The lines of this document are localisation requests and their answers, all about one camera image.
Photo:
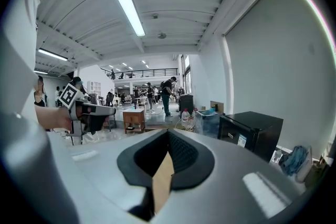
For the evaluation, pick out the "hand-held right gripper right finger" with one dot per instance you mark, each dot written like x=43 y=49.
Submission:
x=223 y=173

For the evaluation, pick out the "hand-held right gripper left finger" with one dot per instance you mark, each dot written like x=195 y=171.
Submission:
x=105 y=170

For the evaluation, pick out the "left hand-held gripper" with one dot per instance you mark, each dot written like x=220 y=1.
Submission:
x=67 y=95

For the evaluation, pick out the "person's left forearm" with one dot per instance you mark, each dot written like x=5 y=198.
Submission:
x=52 y=118

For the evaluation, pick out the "wooden coffee table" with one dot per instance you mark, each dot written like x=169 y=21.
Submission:
x=162 y=186

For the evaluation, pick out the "black office chair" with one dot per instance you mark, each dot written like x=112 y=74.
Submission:
x=110 y=99

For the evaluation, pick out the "wooden side cabinet white top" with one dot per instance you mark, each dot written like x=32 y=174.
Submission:
x=134 y=119

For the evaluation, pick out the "black cabinet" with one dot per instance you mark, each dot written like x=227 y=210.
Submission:
x=257 y=133

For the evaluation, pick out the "black mezzanine railing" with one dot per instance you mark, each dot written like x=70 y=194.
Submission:
x=147 y=70

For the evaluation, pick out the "clear water jug red cap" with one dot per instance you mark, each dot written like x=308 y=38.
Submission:
x=185 y=118

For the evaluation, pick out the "brown cardboard sheet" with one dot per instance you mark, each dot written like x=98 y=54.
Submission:
x=214 y=105

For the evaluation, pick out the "blue cloth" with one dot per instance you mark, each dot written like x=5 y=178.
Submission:
x=292 y=160

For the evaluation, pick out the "ceiling tube light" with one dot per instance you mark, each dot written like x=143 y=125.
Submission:
x=52 y=54
x=128 y=8

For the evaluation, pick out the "black waste bin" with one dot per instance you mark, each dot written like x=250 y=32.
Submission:
x=186 y=102

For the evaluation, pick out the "beige bag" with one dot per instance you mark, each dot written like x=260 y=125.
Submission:
x=315 y=170

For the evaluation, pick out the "person's white shirt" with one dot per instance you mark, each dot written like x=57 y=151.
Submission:
x=15 y=60

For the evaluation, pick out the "white wall shelf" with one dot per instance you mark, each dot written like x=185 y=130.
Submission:
x=94 y=87

